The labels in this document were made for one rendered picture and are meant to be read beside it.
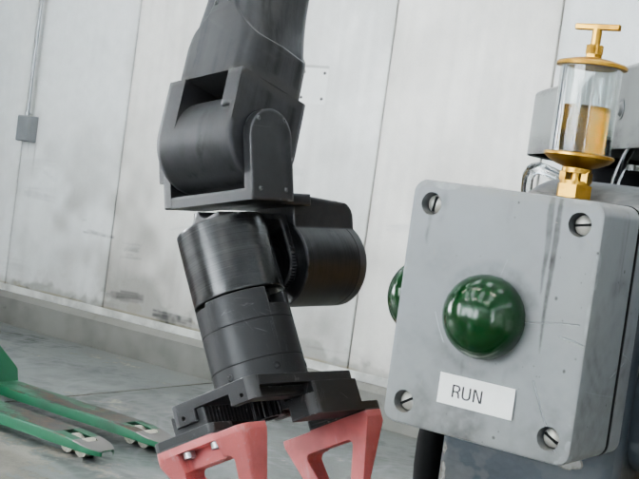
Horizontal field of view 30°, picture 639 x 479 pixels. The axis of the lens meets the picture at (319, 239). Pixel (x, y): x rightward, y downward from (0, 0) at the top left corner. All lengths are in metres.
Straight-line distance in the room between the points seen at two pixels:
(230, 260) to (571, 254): 0.34
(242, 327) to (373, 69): 6.12
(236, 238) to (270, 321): 0.05
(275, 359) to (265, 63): 0.18
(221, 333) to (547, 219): 0.33
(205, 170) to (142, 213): 7.09
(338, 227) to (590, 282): 0.40
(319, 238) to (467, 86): 5.71
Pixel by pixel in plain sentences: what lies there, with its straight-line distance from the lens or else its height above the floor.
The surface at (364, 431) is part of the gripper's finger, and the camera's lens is 0.74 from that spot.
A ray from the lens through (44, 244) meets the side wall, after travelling 8.49.
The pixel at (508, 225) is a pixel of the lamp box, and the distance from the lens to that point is 0.42.
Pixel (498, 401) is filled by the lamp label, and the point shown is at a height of 1.26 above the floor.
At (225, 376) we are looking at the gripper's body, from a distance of 0.70.
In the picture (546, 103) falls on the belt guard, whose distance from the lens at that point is 0.93.
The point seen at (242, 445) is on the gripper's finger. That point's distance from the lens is 0.65.
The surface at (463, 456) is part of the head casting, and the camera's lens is 0.48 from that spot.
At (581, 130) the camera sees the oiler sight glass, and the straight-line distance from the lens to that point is 0.49.
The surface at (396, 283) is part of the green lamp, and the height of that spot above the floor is 1.29.
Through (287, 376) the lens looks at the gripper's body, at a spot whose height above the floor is 1.21.
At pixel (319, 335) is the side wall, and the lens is 6.89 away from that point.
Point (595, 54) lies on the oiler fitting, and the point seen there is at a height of 1.39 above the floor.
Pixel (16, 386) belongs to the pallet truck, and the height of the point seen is 0.09.
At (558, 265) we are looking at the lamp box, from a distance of 0.41.
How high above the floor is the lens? 1.33
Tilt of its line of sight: 3 degrees down
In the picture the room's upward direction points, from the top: 8 degrees clockwise
